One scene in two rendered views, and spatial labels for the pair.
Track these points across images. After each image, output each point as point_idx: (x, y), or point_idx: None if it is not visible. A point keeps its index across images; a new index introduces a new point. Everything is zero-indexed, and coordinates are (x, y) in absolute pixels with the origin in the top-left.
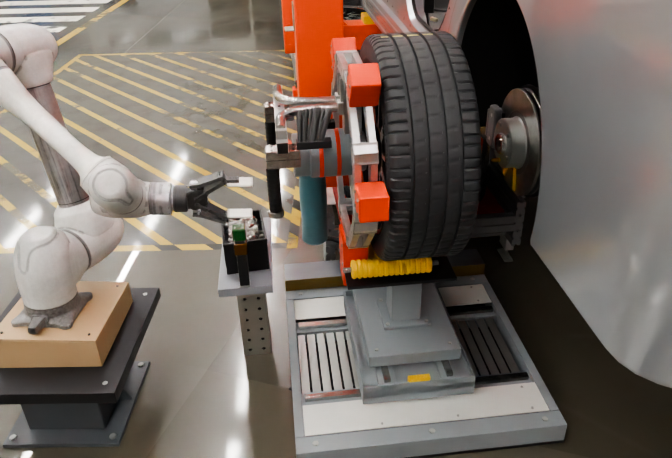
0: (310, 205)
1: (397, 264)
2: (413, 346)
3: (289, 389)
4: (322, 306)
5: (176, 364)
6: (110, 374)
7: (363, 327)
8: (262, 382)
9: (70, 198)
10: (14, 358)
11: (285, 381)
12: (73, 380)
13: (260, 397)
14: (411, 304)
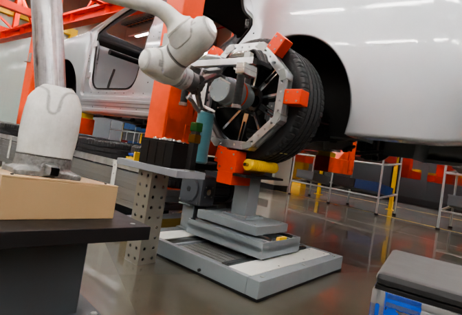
0: (207, 133)
1: (267, 163)
2: (268, 223)
3: (198, 270)
4: (170, 234)
5: (86, 275)
6: (128, 221)
7: (234, 219)
8: (170, 274)
9: (59, 82)
10: (23, 205)
11: (185, 272)
12: (100, 223)
13: (180, 280)
14: (254, 204)
